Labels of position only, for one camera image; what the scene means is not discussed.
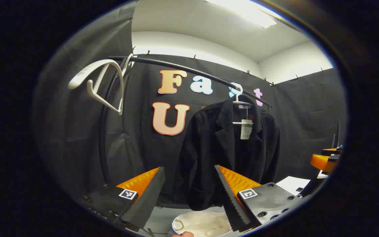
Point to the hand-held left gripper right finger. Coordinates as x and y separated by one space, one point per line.
234 210

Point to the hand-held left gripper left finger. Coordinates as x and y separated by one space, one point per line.
148 197

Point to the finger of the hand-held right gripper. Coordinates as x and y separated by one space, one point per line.
322 161

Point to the white laundry hamper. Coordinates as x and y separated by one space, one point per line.
202 223

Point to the black knit jacket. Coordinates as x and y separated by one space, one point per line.
209 148

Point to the white clothes hanger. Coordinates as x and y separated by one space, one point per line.
242 123

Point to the black clothes rack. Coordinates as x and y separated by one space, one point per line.
163 63

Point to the white empty hanger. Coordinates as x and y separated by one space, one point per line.
87 67

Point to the white flat board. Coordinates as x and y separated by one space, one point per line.
293 185

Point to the white garment tag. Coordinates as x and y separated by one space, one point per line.
246 130

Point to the black backdrop cloth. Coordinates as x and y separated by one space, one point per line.
77 131

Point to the row of small cloth clips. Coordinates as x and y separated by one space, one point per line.
148 52

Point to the ceiling light panel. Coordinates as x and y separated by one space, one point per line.
248 11

